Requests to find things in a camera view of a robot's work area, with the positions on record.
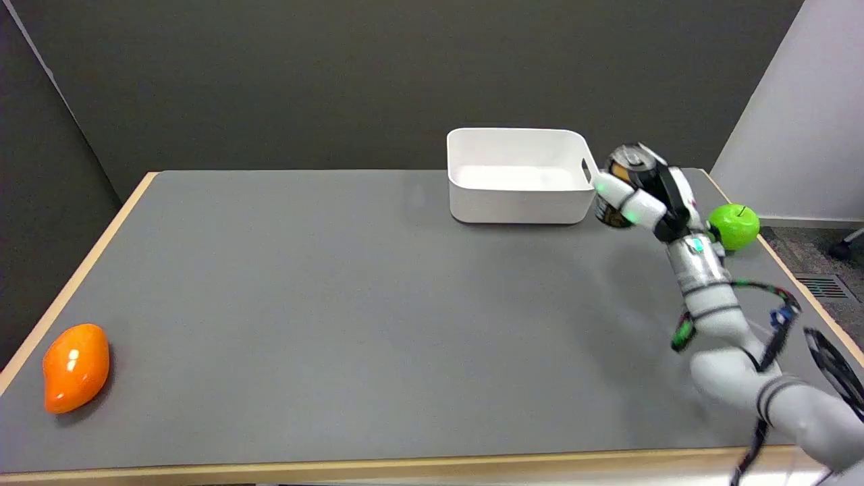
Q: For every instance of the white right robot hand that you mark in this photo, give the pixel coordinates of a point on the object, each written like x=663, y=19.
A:
x=648, y=206

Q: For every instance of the black can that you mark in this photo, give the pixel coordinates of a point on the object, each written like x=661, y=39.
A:
x=631, y=172

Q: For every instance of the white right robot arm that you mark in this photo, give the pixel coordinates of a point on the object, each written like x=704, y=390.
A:
x=736, y=337

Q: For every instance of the white plastic box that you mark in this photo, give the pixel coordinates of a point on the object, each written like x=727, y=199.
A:
x=520, y=175

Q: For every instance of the green apple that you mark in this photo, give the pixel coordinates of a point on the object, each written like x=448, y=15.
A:
x=734, y=225

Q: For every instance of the black floor vent grille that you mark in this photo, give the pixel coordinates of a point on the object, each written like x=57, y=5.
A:
x=822, y=287

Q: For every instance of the black chair caster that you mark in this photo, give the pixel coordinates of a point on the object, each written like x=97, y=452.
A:
x=844, y=247

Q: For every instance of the orange mango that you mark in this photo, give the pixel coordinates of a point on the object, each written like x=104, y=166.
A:
x=75, y=367

